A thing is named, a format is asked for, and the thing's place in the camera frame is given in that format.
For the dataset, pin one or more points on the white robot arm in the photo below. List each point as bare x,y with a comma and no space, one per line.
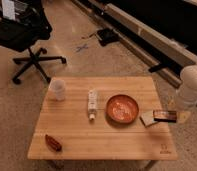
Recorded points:
186,95

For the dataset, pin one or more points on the white tube bottle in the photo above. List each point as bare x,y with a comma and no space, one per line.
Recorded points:
92,104

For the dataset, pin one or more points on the dark red chili pepper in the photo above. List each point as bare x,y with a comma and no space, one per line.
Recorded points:
55,145

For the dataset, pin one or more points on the black object on floor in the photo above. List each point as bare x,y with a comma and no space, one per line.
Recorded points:
107,36

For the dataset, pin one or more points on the translucent plastic cup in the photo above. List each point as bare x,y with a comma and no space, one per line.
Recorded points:
57,87

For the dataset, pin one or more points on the light wooden table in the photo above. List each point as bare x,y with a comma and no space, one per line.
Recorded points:
68,123

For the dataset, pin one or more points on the orange round plate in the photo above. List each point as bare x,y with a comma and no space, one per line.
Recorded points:
122,109

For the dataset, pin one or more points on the dark rectangular eraser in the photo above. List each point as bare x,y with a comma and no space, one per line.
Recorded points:
165,116

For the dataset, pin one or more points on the black office chair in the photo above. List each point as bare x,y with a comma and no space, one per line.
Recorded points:
21,33

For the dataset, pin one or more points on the white sponge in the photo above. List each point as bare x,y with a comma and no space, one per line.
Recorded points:
147,118

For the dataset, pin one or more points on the long grey metal rail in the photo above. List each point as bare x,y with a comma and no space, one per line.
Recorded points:
160,30

